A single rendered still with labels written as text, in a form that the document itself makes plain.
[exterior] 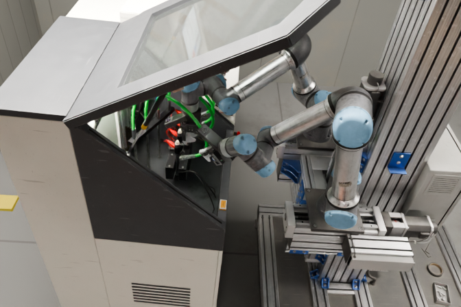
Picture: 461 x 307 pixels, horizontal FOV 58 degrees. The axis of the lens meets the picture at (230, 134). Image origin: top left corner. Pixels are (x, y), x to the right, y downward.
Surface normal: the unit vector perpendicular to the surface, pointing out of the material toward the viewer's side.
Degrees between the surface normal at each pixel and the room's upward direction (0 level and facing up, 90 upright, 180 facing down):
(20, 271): 0
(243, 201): 0
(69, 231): 90
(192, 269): 90
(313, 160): 0
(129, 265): 90
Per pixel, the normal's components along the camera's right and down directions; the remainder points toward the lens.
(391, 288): 0.08, -0.75
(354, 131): -0.26, 0.51
